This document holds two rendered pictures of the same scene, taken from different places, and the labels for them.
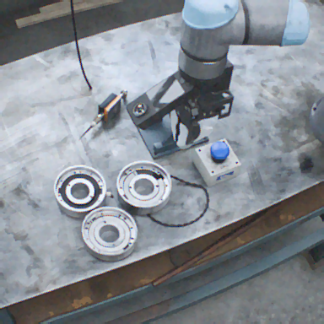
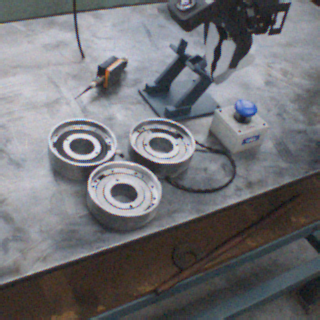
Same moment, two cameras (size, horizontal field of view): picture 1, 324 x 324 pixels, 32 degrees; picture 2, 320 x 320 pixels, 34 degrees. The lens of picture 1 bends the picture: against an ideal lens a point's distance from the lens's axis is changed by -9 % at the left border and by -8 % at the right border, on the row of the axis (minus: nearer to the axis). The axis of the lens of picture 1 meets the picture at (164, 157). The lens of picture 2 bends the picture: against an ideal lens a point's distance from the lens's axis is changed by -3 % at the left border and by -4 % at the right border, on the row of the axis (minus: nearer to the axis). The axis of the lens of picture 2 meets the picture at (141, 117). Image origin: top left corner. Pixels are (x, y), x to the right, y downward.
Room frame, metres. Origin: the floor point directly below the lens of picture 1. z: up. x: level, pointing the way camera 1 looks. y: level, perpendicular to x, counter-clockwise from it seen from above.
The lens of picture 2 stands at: (-0.01, 0.13, 1.39)
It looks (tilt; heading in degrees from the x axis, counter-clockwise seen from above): 39 degrees down; 355
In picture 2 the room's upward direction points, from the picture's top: 12 degrees clockwise
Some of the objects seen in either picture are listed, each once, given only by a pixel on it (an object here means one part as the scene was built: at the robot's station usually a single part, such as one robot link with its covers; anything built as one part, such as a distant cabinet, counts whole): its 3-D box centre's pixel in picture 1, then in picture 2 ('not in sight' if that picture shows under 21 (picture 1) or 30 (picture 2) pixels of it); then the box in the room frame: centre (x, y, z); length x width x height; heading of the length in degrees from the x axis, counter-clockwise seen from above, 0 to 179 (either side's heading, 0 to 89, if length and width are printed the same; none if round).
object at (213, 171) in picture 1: (219, 161); (241, 126); (0.70, -0.11, 0.82); 0.08 x 0.07 x 0.05; 122
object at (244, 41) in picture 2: (190, 124); (237, 38); (0.61, -0.03, 1.04); 0.05 x 0.02 x 0.09; 32
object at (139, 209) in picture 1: (143, 189); (160, 148); (0.61, 0.03, 0.82); 0.10 x 0.10 x 0.04
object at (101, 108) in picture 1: (101, 114); (101, 76); (0.78, 0.14, 0.82); 0.17 x 0.02 x 0.04; 151
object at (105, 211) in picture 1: (109, 235); (123, 196); (0.50, 0.08, 0.82); 0.10 x 0.10 x 0.04
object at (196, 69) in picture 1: (202, 54); not in sight; (0.64, -0.04, 1.18); 0.08 x 0.08 x 0.05
